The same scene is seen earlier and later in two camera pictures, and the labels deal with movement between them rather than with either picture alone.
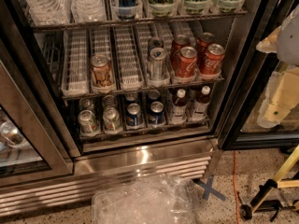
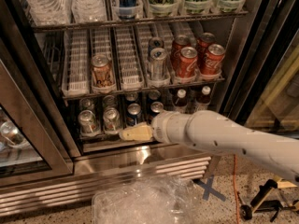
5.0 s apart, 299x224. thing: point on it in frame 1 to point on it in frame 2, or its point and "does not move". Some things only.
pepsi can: (156, 115) does not move
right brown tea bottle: (202, 104) does not move
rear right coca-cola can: (203, 41) does not move
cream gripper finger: (269, 45) to (169, 127)
